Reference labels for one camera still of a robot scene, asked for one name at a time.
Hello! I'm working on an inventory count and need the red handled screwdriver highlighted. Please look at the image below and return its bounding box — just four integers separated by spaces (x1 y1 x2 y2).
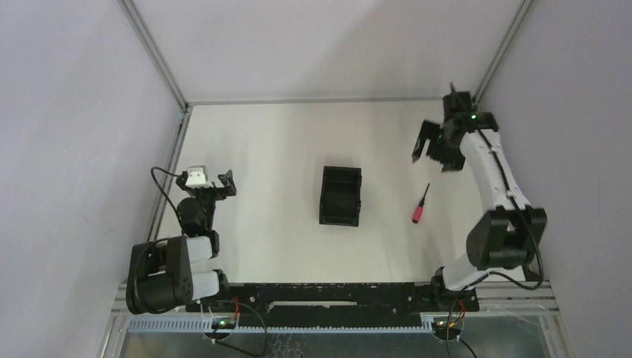
411 183 430 224

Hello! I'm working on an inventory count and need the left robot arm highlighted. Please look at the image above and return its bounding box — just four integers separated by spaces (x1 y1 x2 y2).
125 166 237 315

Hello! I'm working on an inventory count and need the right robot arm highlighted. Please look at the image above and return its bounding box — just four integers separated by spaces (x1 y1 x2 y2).
411 89 548 310

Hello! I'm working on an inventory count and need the black plastic bin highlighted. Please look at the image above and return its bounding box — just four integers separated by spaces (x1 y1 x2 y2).
318 166 362 227

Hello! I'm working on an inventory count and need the left controller board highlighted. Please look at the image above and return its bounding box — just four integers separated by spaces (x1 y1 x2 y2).
211 319 236 330

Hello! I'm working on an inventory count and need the controller board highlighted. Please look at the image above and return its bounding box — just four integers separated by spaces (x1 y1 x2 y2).
211 319 236 330
432 320 462 342

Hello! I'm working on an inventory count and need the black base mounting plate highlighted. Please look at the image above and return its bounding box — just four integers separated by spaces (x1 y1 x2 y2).
186 282 480 330

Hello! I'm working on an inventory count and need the right controller board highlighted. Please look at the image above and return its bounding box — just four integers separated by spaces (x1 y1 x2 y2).
432 320 462 342

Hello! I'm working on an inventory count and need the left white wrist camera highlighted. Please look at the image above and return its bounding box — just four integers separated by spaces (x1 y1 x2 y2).
185 166 209 189

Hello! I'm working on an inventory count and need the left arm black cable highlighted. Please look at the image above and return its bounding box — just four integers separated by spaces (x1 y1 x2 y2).
150 166 185 223

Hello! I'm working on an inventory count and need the aluminium frame rail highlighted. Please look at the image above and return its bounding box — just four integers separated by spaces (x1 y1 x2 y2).
109 281 561 317

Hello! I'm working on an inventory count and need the white slotted cable duct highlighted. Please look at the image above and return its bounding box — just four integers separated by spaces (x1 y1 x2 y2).
127 315 435 334

